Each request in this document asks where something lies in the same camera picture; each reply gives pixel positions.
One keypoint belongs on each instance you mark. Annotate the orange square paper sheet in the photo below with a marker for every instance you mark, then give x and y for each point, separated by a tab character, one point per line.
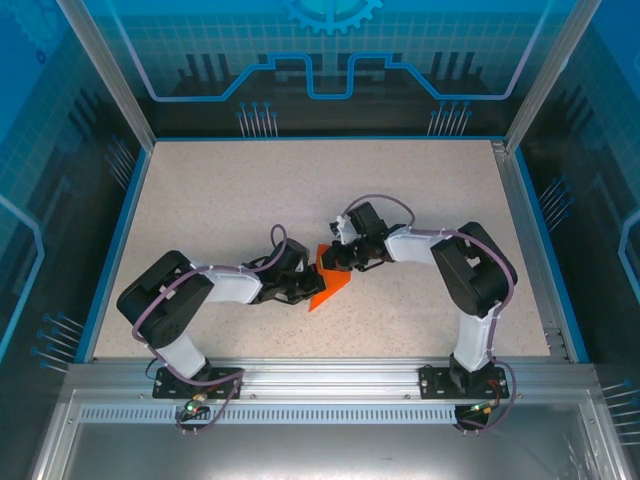
334	284

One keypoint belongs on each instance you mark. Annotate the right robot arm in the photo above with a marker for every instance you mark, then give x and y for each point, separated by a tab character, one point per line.
470	275

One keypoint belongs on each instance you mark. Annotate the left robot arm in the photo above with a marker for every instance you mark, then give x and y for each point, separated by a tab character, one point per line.
160	300

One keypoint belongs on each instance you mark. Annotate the sheet metal tray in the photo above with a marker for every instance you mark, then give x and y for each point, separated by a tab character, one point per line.
320	450

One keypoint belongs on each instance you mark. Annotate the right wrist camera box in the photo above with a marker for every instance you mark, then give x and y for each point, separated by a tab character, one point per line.
344	229

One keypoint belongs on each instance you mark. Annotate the aluminium mounting rail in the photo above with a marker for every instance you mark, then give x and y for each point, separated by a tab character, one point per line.
325	380

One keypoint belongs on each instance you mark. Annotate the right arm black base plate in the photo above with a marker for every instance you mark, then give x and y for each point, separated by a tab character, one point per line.
432	382

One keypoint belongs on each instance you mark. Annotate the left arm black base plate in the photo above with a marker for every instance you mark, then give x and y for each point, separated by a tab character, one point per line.
167	386

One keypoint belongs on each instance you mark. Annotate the aluminium side rail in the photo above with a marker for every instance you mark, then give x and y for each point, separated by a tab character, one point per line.
526	240

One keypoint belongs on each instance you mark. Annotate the blue table border frame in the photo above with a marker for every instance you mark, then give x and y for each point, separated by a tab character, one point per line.
125	220

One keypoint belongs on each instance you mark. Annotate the blue printed enclosure panel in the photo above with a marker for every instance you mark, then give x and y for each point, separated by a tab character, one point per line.
200	40
600	200
40	200

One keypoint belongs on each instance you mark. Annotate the aluminium frame post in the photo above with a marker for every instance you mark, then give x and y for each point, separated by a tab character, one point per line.
111	75
547	75

